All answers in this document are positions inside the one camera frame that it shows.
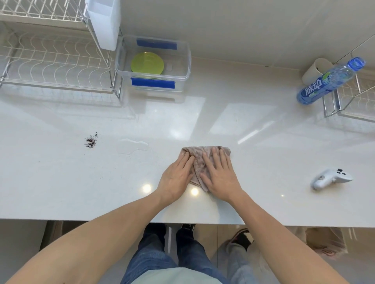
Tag person's left hand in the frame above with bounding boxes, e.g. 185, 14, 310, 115
157, 151, 196, 205

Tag person's right hand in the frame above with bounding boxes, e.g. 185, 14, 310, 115
200, 146, 245, 203

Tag pinkish grey cleaning cloth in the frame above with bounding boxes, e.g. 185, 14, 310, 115
179, 145, 232, 193

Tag clear plastic container blue handles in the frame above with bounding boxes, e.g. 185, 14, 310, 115
114, 34, 192, 94

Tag person's right forearm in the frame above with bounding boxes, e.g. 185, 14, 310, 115
231, 190, 349, 284

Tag person's left forearm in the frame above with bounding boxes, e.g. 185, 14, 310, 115
5, 192, 173, 284

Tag person's blue jeans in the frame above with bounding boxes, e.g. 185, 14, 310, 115
120, 224, 229, 284

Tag person's pale shirt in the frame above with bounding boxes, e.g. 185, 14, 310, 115
137, 268, 223, 284

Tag clear water puddle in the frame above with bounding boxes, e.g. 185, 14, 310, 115
117, 138, 150, 155

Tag black red sneaker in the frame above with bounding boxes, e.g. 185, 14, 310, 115
229, 228, 255, 251

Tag light blue trouser leg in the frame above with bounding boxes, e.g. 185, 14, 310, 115
225, 240, 264, 284

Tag dark crumbs pile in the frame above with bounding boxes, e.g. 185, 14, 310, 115
85, 132, 100, 149

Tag white handheld controller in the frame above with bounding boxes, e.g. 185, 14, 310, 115
310, 168, 354, 191

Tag beige plastic bag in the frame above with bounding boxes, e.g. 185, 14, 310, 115
304, 227, 348, 258

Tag blue plastic drink bottle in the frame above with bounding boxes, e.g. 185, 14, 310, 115
296, 57, 366, 105

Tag white cup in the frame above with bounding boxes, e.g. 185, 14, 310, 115
302, 58, 334, 86

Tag white plastic utensil holder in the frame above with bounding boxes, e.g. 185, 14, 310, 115
84, 0, 121, 51

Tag silver wire dish rack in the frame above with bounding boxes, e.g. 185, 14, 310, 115
0, 0, 123, 100
322, 35, 375, 123

